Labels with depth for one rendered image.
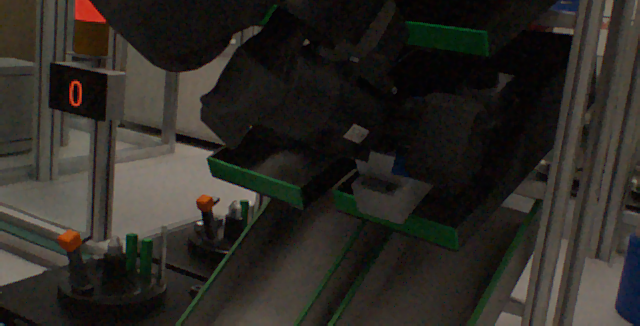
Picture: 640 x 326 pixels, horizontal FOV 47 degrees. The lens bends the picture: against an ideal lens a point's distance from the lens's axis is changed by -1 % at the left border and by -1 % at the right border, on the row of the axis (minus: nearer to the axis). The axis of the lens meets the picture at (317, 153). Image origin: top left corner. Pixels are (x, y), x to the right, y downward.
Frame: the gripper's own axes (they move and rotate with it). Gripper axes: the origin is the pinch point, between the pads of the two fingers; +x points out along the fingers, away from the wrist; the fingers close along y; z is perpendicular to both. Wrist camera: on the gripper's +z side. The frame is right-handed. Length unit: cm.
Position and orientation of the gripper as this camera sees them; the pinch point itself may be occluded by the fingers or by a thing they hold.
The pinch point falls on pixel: (391, 137)
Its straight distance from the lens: 58.7
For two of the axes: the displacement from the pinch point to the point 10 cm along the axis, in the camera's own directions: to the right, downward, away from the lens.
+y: -7.8, -2.0, 5.9
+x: 5.6, 2.2, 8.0
